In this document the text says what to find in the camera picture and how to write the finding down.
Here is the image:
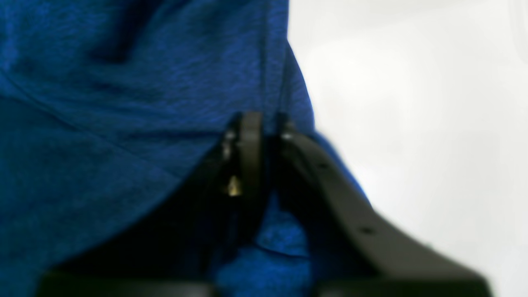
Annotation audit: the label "dark blue t-shirt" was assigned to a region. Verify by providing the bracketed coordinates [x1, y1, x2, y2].
[1, 0, 360, 297]

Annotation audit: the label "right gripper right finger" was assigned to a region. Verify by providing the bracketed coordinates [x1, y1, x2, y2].
[277, 113, 492, 297]

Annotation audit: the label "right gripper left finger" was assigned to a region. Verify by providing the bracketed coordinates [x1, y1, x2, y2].
[37, 112, 264, 297]

